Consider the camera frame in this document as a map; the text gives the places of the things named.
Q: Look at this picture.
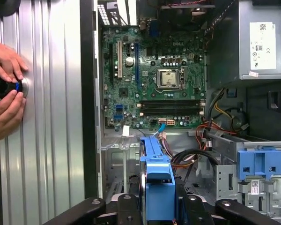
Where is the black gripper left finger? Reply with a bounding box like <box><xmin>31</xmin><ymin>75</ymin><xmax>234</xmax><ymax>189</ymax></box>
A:
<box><xmin>43</xmin><ymin>181</ymin><xmax>143</xmax><ymax>225</ymax></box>

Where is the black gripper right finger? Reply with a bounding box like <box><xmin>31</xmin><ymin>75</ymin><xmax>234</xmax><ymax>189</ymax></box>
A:
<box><xmin>175</xmin><ymin>184</ymin><xmax>281</xmax><ymax>225</ymax></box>

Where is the red orange yellow power wire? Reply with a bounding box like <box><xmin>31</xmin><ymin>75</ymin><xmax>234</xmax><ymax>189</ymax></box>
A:
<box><xmin>194</xmin><ymin>120</ymin><xmax>237</xmax><ymax>150</ymax></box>

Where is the blue SATA wire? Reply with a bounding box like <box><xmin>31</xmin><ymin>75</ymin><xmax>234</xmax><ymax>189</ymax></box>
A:
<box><xmin>154</xmin><ymin>122</ymin><xmax>166</xmax><ymax>141</ymax></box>

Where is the round black tool blue ring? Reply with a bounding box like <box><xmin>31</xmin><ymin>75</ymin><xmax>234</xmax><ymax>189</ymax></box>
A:
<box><xmin>0</xmin><ymin>74</ymin><xmax>30</xmax><ymax>100</ymax></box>

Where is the grey metal disk bay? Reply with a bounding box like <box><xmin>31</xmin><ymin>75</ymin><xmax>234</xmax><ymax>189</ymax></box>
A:
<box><xmin>100</xmin><ymin>135</ymin><xmax>217</xmax><ymax>204</ymax></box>

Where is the person right hand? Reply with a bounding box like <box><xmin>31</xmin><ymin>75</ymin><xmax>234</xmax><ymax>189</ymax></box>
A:
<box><xmin>0</xmin><ymin>90</ymin><xmax>27</xmax><ymax>143</ymax></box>

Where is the person left hand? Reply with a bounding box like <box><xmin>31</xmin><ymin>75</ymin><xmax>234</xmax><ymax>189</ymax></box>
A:
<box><xmin>0</xmin><ymin>38</ymin><xmax>29</xmax><ymax>83</ymax></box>

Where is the grey optical drive cage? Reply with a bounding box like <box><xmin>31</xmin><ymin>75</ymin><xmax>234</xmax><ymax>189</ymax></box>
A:
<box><xmin>206</xmin><ymin>131</ymin><xmax>281</xmax><ymax>221</ymax></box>

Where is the blue plastic bay latch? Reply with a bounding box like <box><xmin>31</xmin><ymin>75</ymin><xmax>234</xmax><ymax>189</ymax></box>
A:
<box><xmin>236</xmin><ymin>146</ymin><xmax>281</xmax><ymax>181</ymax></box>

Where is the CPU socket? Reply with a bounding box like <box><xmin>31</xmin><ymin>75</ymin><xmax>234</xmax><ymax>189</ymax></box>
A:
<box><xmin>155</xmin><ymin>67</ymin><xmax>187</xmax><ymax>91</ymax></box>

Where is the black open PC case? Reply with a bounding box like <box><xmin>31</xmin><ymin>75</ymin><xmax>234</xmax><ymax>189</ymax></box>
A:
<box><xmin>81</xmin><ymin>0</ymin><xmax>281</xmax><ymax>225</ymax></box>

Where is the silver CPU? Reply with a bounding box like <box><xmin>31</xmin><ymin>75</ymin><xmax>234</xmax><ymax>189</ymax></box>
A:
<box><xmin>160</xmin><ymin>71</ymin><xmax>178</xmax><ymax>86</ymax></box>

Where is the green motherboard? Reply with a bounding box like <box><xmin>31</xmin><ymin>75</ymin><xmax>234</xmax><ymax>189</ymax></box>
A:
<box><xmin>100</xmin><ymin>24</ymin><xmax>208</xmax><ymax>129</ymax></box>

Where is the black expansion slot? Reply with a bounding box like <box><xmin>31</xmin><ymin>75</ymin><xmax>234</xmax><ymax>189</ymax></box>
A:
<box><xmin>108</xmin><ymin>43</ymin><xmax>115</xmax><ymax>84</ymax></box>

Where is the blue expansion slot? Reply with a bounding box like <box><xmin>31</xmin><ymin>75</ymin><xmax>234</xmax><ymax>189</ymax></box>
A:
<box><xmin>134</xmin><ymin>41</ymin><xmax>141</xmax><ymax>82</ymax></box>

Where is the white expansion slot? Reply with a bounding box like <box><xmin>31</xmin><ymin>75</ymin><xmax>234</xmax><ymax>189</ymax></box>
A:
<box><xmin>117</xmin><ymin>40</ymin><xmax>122</xmax><ymax>79</ymax></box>

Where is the grey power supply unit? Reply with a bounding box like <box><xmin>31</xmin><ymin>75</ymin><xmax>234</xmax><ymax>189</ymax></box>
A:
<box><xmin>206</xmin><ymin>0</ymin><xmax>281</xmax><ymax>89</ymax></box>

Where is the black case fan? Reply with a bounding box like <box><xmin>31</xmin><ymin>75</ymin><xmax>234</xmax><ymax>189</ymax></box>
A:
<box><xmin>158</xmin><ymin>0</ymin><xmax>216</xmax><ymax>32</ymax></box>

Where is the black round object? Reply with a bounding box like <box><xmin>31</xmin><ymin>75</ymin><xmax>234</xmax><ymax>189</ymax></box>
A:
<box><xmin>0</xmin><ymin>0</ymin><xmax>22</xmax><ymax>17</ymax></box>

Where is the orange red wire bundle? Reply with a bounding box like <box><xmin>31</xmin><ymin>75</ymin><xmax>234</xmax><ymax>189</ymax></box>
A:
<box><xmin>171</xmin><ymin>154</ymin><xmax>196</xmax><ymax>169</ymax></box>

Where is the pink purple wire bundle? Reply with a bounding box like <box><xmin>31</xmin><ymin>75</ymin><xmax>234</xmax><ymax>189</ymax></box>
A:
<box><xmin>157</xmin><ymin>132</ymin><xmax>175</xmax><ymax>164</ymax></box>

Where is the yellow black power wire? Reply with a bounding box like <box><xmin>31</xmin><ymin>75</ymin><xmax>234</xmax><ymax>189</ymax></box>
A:
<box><xmin>207</xmin><ymin>89</ymin><xmax>250</xmax><ymax>134</ymax></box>

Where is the grey slot bracket cover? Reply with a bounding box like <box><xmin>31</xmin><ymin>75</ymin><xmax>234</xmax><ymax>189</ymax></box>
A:
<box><xmin>97</xmin><ymin>0</ymin><xmax>138</xmax><ymax>26</ymax></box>

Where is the red black twisted fan wire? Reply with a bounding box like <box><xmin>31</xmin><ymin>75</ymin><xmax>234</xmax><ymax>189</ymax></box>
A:
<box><xmin>165</xmin><ymin>0</ymin><xmax>217</xmax><ymax>8</ymax></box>

